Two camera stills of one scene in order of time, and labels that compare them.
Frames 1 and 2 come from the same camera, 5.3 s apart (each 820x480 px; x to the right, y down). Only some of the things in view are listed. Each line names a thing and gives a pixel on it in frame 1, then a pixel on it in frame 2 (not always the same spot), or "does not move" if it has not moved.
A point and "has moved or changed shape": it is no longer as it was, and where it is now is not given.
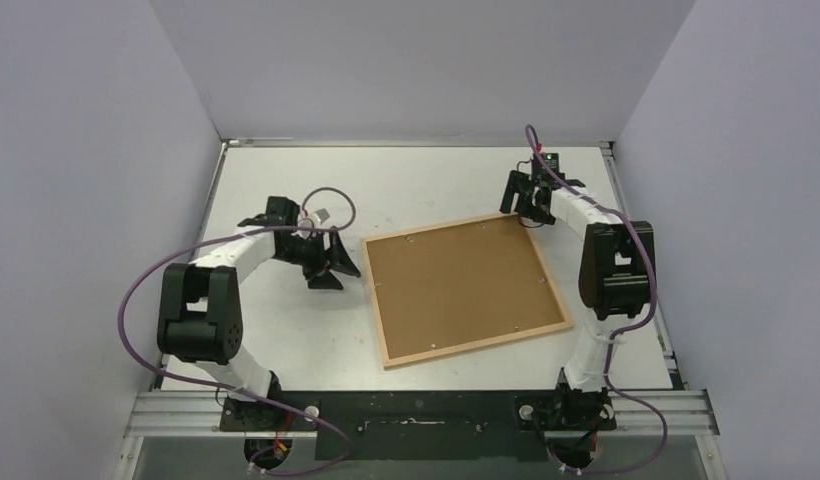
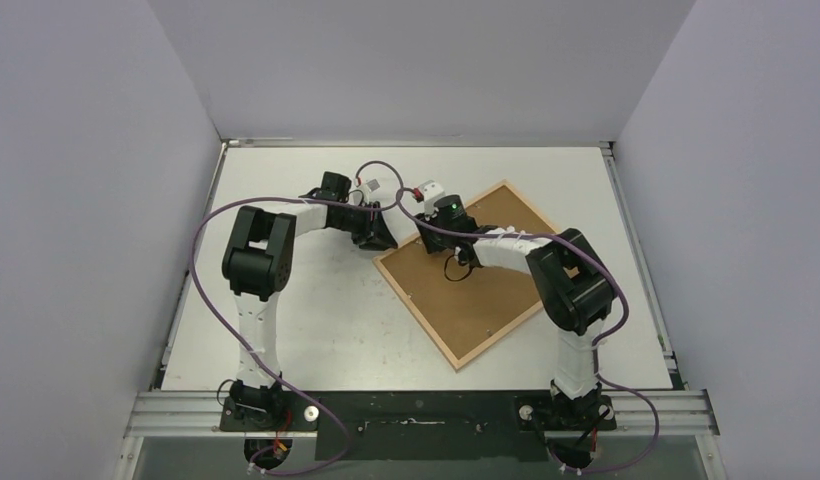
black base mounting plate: x=422 y=425 does not move
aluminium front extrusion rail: x=688 y=413 does not move
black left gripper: x=337 y=259 → x=374 y=234
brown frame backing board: x=452 y=288 has moved or changed shape
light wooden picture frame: x=474 y=345 → x=467 y=310
